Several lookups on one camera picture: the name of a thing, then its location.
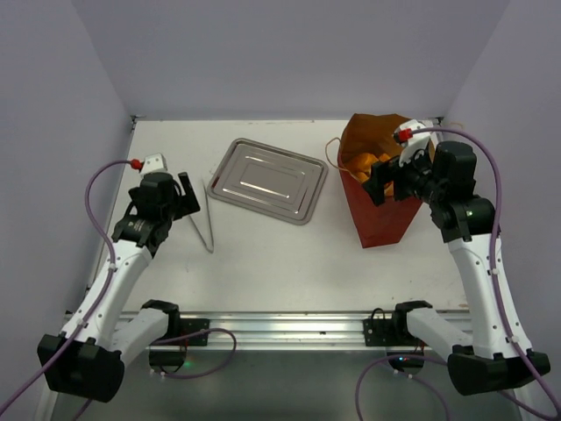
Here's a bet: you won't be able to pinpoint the red paper bag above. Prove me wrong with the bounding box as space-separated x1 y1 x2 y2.
328 113 422 248

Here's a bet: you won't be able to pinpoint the metal tongs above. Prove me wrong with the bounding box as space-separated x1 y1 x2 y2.
189 178 215 254

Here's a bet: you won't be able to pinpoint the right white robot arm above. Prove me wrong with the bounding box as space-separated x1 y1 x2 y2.
363 141 550 396

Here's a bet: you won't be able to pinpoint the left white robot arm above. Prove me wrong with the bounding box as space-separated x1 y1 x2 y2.
38 172 201 403

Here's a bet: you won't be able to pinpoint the orange bread in bag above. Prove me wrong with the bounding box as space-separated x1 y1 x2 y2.
345 153 390 183

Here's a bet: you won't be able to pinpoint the stainless steel tray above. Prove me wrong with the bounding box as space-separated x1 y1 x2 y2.
207 138 329 225

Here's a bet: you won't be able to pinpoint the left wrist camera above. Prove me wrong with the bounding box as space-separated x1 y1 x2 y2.
139 153 168 176

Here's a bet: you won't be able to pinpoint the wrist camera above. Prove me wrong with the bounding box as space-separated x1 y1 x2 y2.
139 153 168 176
393 119 430 163

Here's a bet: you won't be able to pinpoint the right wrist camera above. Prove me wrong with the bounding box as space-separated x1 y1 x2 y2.
393 119 430 163

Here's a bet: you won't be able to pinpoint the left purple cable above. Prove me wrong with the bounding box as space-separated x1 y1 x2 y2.
0 158 144 421

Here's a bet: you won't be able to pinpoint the purple cable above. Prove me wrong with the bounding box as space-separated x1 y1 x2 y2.
396 126 561 420
0 158 144 421

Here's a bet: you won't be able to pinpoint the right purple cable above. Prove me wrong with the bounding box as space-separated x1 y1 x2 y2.
396 126 561 420

